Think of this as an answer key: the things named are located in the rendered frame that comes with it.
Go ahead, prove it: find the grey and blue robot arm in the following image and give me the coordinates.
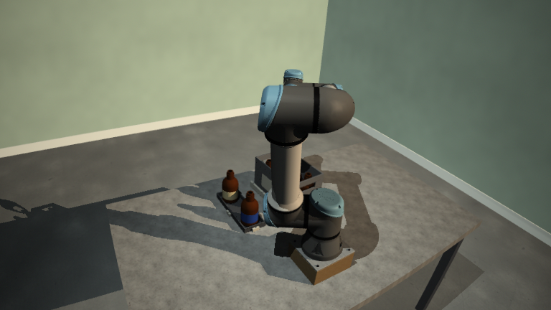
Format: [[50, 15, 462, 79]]
[[258, 69, 355, 261]]

